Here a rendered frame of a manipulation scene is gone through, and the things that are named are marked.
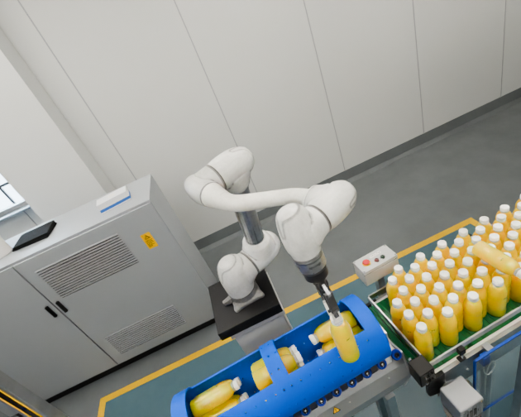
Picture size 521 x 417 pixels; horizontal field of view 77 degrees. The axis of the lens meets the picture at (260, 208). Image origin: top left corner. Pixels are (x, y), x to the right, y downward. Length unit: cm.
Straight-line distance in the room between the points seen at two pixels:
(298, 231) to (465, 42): 423
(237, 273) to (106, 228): 125
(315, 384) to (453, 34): 415
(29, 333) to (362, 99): 398
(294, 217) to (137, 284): 221
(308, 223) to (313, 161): 327
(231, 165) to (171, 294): 186
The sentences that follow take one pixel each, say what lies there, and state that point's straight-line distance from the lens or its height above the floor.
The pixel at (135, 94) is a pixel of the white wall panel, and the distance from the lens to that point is 357.
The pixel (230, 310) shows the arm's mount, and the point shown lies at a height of 106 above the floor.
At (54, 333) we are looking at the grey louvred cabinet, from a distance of 335.
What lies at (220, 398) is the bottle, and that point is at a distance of 156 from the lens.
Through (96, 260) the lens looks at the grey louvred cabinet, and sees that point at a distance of 281.
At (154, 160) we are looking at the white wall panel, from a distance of 374.
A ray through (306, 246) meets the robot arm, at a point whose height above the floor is 180.
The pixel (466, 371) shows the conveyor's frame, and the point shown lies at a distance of 181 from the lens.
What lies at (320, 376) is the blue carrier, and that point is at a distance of 142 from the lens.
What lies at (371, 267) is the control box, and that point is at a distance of 176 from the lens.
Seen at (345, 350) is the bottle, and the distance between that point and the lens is 126.
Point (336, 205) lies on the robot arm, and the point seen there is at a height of 183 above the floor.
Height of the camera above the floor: 240
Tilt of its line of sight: 32 degrees down
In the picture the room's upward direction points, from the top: 24 degrees counter-clockwise
